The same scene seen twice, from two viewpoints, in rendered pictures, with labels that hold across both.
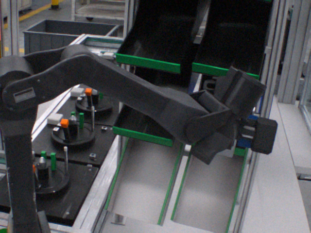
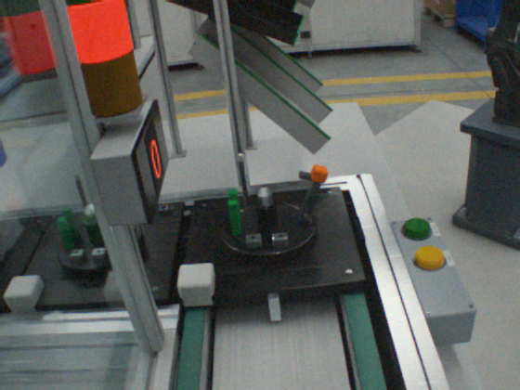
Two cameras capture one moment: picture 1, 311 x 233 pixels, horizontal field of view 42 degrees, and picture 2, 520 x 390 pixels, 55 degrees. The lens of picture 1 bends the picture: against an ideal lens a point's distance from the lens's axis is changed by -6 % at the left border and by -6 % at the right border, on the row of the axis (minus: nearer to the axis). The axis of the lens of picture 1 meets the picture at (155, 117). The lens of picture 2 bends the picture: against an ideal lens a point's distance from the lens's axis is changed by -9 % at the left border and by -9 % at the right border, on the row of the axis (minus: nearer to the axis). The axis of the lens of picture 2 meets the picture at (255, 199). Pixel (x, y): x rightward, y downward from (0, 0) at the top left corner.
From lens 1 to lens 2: 1.32 m
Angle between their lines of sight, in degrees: 80
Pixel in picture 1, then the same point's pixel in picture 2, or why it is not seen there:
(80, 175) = (225, 208)
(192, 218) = not seen: hidden behind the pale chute
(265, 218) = (210, 135)
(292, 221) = (212, 122)
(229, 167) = not seen: hidden behind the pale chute
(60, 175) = (252, 210)
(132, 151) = (246, 94)
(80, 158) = (169, 224)
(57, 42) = not seen: outside the picture
